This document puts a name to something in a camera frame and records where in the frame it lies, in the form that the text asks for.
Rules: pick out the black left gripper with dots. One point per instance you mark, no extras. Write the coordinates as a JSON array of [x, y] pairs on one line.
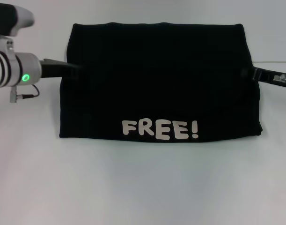
[[53, 69]]

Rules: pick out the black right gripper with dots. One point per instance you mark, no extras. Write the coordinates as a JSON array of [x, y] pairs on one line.
[[266, 77]]

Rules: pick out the black t-shirt with white print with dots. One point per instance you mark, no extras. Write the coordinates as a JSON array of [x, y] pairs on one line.
[[156, 70]]

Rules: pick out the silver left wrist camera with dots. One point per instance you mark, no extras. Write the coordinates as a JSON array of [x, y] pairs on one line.
[[11, 18]]

